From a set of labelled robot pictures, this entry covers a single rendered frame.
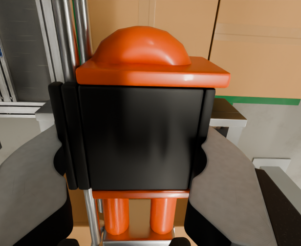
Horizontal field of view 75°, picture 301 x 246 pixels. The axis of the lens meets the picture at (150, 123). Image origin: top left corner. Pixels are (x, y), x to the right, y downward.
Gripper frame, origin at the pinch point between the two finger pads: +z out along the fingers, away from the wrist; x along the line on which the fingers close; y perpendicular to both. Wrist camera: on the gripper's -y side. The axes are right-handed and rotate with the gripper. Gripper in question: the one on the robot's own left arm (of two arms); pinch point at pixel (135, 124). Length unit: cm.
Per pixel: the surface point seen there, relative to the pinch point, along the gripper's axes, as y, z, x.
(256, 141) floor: 70, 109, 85
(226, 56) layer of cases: 3, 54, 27
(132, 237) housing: 10.2, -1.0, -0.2
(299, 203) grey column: 92, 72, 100
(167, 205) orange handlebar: 6.6, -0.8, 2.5
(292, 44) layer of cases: -1, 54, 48
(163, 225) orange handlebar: 9.0, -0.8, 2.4
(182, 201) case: 29.1, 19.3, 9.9
